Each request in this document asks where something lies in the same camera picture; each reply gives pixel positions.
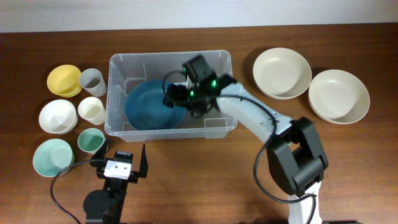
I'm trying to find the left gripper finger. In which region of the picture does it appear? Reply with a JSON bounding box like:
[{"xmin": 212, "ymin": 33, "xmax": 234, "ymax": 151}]
[
  {"xmin": 139, "ymin": 144, "xmax": 149, "ymax": 178},
  {"xmin": 90, "ymin": 139, "xmax": 109, "ymax": 166}
]

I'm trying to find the dark blue bowl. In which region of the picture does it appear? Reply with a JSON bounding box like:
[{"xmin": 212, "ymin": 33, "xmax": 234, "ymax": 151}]
[{"xmin": 125, "ymin": 80, "xmax": 185, "ymax": 131}]

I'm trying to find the cream bowl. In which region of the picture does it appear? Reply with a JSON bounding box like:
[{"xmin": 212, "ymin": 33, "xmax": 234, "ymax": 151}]
[
  {"xmin": 308, "ymin": 70, "xmax": 370, "ymax": 124},
  {"xmin": 252, "ymin": 47, "xmax": 312, "ymax": 100}
]

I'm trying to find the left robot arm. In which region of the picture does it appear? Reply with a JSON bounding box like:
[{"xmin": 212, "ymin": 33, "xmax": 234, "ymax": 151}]
[{"xmin": 83, "ymin": 140, "xmax": 149, "ymax": 223}]

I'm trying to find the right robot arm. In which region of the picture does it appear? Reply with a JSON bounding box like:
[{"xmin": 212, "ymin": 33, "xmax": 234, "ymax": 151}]
[{"xmin": 162, "ymin": 75, "xmax": 328, "ymax": 223}]

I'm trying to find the green plastic cup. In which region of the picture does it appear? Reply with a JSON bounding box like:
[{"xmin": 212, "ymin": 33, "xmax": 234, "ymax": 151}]
[{"xmin": 77, "ymin": 128, "xmax": 106, "ymax": 154}]

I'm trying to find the light green small bowl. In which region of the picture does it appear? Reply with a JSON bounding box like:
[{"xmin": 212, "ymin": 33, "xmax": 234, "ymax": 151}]
[{"xmin": 32, "ymin": 139, "xmax": 75, "ymax": 177}]

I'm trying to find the cream plastic cup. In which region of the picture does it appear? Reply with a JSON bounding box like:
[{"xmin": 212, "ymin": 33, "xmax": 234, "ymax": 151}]
[{"xmin": 78, "ymin": 96, "xmax": 106, "ymax": 125}]

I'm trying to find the clear plastic storage bin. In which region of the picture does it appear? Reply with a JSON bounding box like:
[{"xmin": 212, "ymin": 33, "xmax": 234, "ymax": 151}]
[{"xmin": 104, "ymin": 50, "xmax": 238, "ymax": 142}]

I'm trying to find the white small bowl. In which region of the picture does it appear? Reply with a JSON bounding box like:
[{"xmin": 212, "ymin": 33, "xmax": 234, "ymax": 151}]
[{"xmin": 39, "ymin": 100, "xmax": 78, "ymax": 134}]

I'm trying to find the grey plastic cup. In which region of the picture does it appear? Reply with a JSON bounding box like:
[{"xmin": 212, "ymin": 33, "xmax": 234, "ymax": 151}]
[{"xmin": 79, "ymin": 68, "xmax": 107, "ymax": 97}]

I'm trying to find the yellow small bowl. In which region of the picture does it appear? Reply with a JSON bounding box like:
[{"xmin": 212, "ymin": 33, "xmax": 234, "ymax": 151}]
[{"xmin": 47, "ymin": 65, "xmax": 83, "ymax": 98}]

